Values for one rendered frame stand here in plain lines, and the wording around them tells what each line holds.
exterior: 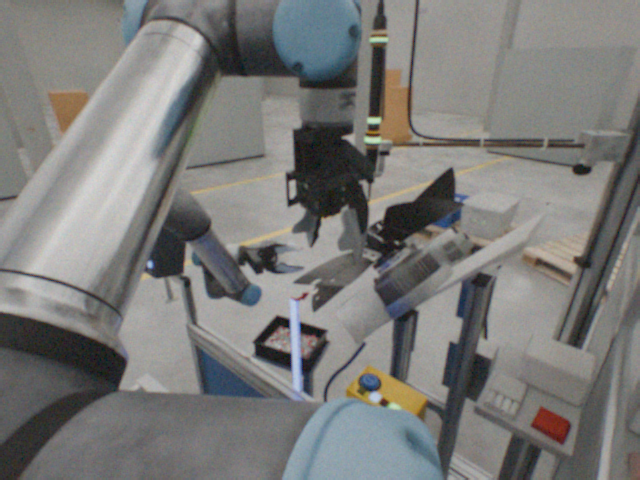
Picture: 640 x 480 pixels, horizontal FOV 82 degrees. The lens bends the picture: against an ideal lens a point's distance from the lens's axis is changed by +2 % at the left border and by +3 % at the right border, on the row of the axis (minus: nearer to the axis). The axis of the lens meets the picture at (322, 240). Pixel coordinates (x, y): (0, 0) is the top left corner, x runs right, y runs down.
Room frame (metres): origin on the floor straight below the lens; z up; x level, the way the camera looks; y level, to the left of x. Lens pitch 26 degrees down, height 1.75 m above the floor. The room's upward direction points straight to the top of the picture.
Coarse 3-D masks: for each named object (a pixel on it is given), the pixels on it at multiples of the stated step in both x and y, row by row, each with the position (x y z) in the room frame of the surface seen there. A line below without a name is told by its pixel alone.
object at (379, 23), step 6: (378, 6) 1.07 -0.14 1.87; (378, 12) 1.07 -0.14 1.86; (378, 18) 1.06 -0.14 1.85; (384, 18) 1.06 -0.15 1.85; (372, 24) 1.07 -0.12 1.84; (378, 24) 1.06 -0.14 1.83; (384, 24) 1.06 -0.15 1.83; (378, 30) 1.09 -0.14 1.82; (366, 150) 1.07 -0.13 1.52; (372, 150) 1.06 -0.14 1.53; (366, 156) 1.07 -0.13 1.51; (372, 156) 1.06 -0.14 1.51; (372, 162) 1.06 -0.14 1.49; (366, 180) 1.07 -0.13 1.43; (372, 180) 1.06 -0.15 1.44
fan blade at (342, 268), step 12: (348, 252) 1.08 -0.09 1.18; (324, 264) 1.01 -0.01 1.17; (336, 264) 0.99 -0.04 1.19; (348, 264) 0.98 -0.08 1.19; (360, 264) 0.99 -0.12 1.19; (372, 264) 1.00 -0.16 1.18; (300, 276) 0.98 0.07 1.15; (312, 276) 0.94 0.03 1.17; (324, 276) 0.92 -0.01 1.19; (336, 276) 0.91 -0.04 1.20; (348, 276) 0.90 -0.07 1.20
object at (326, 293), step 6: (318, 288) 1.21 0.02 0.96; (324, 288) 1.17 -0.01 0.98; (330, 288) 1.15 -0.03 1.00; (336, 288) 1.13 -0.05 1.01; (342, 288) 1.11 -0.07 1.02; (318, 294) 1.17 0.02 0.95; (324, 294) 1.14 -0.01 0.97; (330, 294) 1.12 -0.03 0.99; (336, 294) 1.11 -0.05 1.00; (312, 300) 1.17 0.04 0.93; (318, 300) 1.14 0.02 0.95; (324, 300) 1.12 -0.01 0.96; (312, 306) 1.13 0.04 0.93; (318, 306) 1.11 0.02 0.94
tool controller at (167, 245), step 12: (156, 240) 1.12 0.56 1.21; (168, 240) 1.14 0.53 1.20; (156, 252) 1.11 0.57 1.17; (168, 252) 1.14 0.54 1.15; (180, 252) 1.17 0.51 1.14; (156, 264) 1.10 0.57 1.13; (168, 264) 1.13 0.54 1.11; (180, 264) 1.16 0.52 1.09; (156, 276) 1.09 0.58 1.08; (168, 276) 1.13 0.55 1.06
